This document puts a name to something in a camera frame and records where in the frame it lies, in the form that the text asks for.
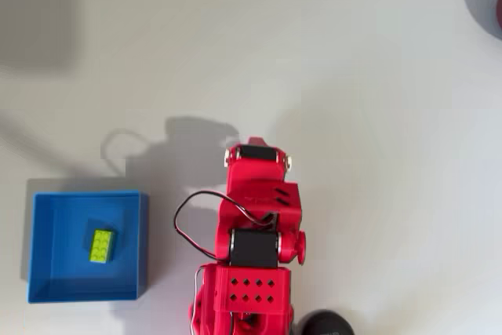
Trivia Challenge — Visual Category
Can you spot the green lego brick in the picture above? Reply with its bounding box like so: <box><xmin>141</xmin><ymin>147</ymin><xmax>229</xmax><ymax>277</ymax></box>
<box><xmin>86</xmin><ymin>228</ymin><xmax>118</xmax><ymax>264</ymax></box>

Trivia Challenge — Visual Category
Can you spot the blue plastic box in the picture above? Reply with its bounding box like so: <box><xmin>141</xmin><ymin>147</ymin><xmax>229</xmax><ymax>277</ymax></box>
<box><xmin>26</xmin><ymin>190</ymin><xmax>151</xmax><ymax>304</ymax></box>

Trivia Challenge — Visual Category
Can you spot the black round object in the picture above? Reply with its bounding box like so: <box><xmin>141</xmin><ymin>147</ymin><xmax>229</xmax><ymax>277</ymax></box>
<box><xmin>297</xmin><ymin>309</ymin><xmax>356</xmax><ymax>335</ymax></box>

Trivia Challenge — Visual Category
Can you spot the looped servo wire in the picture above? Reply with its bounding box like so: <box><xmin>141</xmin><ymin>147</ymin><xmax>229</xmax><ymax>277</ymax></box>
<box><xmin>173</xmin><ymin>191</ymin><xmax>280</xmax><ymax>262</ymax></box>

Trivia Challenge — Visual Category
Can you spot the long forearm servo wire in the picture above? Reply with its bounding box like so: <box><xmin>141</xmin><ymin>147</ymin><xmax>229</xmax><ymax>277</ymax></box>
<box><xmin>189</xmin><ymin>265</ymin><xmax>209</xmax><ymax>333</ymax></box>

